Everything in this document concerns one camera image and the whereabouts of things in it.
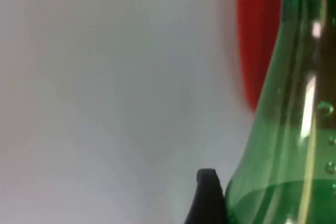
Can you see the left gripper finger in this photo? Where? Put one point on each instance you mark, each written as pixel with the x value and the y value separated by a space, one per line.
pixel 207 203

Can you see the green plastic bottle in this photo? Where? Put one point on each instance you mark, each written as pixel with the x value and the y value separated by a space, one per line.
pixel 288 129

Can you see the red tray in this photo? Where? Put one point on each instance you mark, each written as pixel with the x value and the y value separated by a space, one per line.
pixel 256 37

